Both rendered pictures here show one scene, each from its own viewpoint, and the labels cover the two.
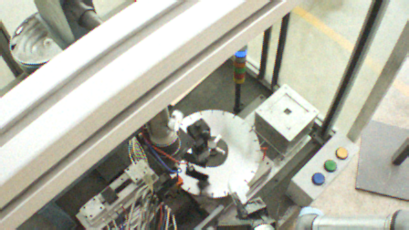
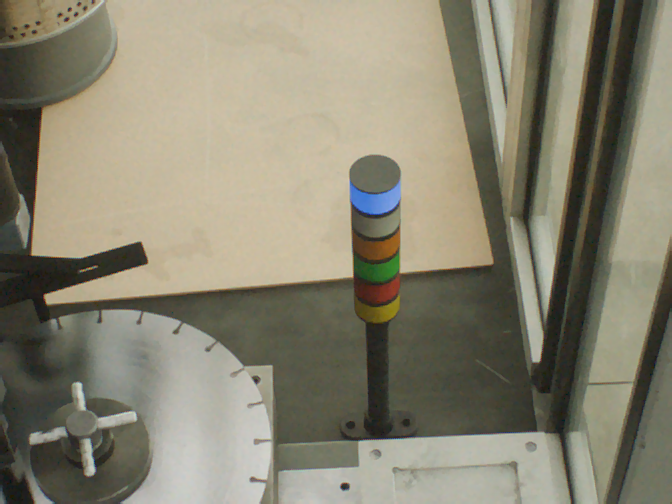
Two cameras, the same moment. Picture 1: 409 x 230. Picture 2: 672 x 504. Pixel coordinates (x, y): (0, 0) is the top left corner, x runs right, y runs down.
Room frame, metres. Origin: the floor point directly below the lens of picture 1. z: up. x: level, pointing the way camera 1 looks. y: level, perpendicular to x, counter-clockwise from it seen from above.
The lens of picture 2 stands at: (0.23, -0.62, 2.00)
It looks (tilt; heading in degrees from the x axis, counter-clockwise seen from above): 51 degrees down; 38
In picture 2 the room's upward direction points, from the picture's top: 3 degrees counter-clockwise
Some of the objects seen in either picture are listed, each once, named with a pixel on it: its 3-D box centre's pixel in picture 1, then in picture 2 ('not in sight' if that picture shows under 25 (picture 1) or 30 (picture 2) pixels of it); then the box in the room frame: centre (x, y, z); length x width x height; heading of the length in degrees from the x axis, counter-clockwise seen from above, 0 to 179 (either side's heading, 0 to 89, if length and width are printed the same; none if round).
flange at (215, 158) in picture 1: (212, 150); (89, 446); (0.59, -0.04, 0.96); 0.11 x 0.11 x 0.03
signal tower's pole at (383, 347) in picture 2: (237, 95); (378, 370); (0.86, -0.17, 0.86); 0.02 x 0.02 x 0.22
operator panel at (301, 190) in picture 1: (322, 171); not in sight; (0.52, -0.45, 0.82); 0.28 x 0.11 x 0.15; 128
